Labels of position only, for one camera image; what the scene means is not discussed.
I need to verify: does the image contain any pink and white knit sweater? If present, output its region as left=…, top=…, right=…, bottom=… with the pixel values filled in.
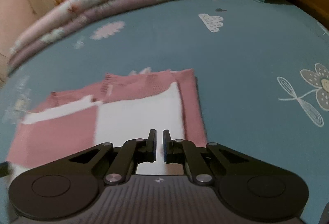
left=7, top=69, right=207, bottom=177

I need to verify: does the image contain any teal floral bed sheet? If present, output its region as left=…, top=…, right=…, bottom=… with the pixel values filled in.
left=1, top=0, right=328, bottom=223

